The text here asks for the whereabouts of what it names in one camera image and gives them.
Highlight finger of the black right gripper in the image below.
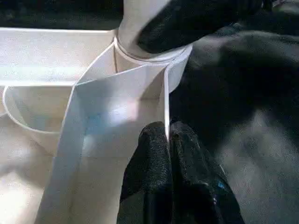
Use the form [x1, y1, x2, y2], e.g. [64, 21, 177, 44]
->
[137, 0, 264, 54]

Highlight white plastic table leg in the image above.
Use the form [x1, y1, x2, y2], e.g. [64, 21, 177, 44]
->
[116, 0, 172, 59]

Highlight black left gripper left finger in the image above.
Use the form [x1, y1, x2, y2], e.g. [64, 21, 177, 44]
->
[119, 120, 174, 224]

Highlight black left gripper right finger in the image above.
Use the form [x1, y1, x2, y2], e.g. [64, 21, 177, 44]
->
[169, 119, 243, 224]

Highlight white plastic table top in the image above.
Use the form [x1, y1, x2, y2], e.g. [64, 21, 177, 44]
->
[0, 27, 193, 224]

